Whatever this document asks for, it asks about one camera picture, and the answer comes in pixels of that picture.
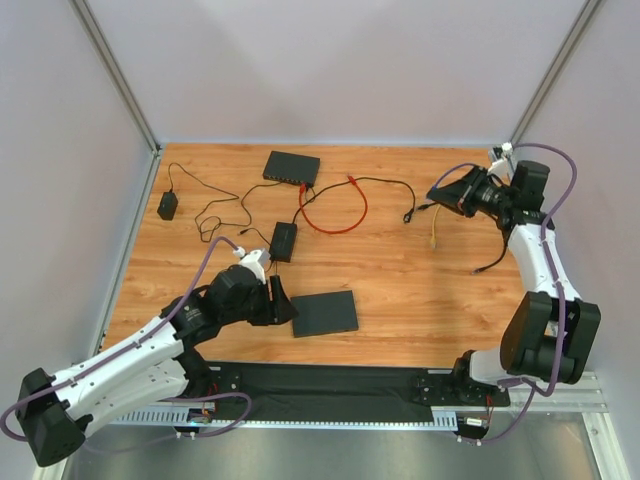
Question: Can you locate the thin black adapter cable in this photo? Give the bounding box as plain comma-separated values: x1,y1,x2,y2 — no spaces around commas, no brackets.
166,161,279,245

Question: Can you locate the yellow ethernet cable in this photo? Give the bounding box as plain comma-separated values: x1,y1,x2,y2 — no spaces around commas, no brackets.
428,203,444,250

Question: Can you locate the black cable with usb plug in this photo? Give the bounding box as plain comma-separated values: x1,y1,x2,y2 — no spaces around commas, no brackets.
291,177,417,225

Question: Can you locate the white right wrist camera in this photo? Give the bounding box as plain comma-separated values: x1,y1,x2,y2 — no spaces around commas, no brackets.
488,142,515,178

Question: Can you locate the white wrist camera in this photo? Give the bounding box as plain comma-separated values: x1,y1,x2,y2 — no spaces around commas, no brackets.
488,142,515,178
233,246,270,284

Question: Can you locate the black network switch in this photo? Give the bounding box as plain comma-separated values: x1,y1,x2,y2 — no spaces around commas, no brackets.
262,151,320,186
292,290,359,338

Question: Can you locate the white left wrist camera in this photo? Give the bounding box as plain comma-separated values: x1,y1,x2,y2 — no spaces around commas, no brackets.
233,246,270,284

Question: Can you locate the aluminium frame post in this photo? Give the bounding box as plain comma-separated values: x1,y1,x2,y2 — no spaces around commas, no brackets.
68,0,162,154
509,0,605,144

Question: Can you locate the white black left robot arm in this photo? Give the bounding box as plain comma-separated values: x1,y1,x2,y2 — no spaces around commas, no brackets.
15,264,298,467

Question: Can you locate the black power adapter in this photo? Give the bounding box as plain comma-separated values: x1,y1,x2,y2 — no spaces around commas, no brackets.
156,190,179,221

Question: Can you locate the right aluminium frame post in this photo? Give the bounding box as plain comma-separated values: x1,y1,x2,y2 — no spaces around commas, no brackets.
509,0,605,144

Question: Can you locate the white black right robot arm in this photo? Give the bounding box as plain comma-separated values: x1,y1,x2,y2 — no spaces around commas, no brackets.
427,161,601,393

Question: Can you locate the left aluminium frame post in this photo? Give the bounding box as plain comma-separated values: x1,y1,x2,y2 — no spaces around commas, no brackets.
68,0,162,154

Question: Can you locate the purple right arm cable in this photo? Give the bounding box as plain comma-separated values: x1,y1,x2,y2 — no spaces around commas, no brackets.
457,142,581,446

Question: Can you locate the red ethernet cable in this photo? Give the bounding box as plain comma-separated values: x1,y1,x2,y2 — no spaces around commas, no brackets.
298,174,369,235

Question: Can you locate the black switch power cable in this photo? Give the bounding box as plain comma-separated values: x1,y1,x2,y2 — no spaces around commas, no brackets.
238,227,274,249

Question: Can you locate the small black middle box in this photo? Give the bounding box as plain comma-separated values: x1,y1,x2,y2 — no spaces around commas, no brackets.
269,222,297,263

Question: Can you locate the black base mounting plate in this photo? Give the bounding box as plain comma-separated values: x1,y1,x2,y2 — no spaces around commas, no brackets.
181,362,510,423

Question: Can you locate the black ethernet cable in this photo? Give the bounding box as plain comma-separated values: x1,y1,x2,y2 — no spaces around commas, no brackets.
417,202,509,275

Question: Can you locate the aluminium front frame rail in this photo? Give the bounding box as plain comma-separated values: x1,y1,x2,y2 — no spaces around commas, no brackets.
35,363,631,479

